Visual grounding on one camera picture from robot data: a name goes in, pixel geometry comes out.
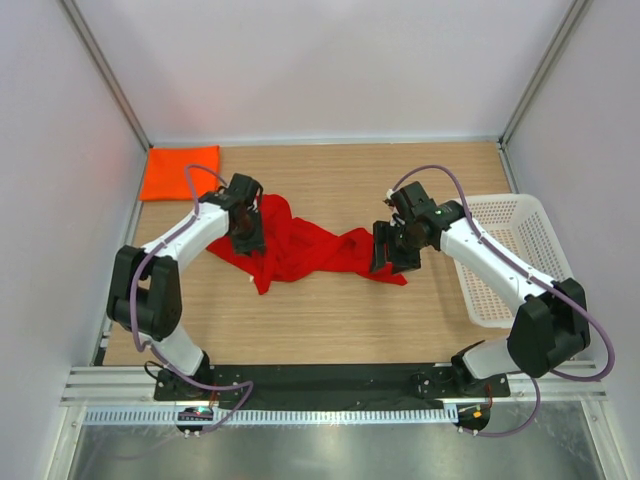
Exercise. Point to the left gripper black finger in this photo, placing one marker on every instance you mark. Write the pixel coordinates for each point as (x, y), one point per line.
(241, 245)
(256, 241)

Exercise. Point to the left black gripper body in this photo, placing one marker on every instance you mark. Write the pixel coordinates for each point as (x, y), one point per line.
(248, 228)

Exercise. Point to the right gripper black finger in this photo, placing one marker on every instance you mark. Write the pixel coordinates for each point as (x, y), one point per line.
(379, 259)
(405, 261)

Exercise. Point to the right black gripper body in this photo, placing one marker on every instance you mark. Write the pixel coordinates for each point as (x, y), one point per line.
(402, 237)

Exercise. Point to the red t shirt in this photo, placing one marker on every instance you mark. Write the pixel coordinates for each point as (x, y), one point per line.
(296, 248)

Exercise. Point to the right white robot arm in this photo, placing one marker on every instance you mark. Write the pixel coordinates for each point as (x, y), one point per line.
(549, 325)

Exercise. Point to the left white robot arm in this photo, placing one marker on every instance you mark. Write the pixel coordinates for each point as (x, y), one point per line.
(145, 295)

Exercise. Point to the folded orange t shirt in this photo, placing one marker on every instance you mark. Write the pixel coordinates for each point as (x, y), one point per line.
(165, 176)

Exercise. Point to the white plastic perforated basket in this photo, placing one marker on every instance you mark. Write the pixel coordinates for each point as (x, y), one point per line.
(519, 223)

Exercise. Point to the slotted cable duct rail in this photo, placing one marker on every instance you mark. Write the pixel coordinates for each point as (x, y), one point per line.
(103, 416)

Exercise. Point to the aluminium frame rail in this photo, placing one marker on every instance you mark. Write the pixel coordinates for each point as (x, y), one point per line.
(129, 385)

